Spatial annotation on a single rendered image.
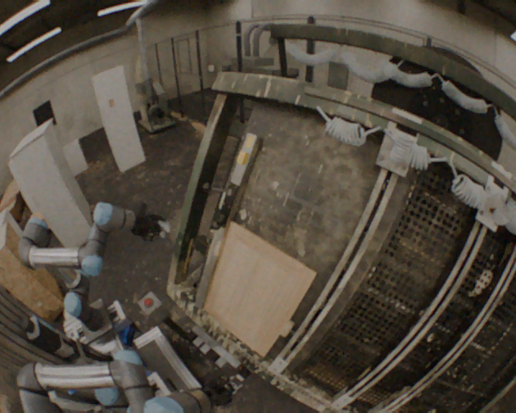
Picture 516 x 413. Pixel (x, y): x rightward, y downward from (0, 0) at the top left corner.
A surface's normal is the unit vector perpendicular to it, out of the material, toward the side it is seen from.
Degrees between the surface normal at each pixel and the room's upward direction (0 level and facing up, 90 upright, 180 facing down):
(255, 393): 0
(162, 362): 0
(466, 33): 90
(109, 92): 90
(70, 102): 90
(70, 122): 90
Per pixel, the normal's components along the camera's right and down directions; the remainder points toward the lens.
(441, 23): -0.74, 0.47
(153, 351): -0.02, -0.73
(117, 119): 0.67, 0.50
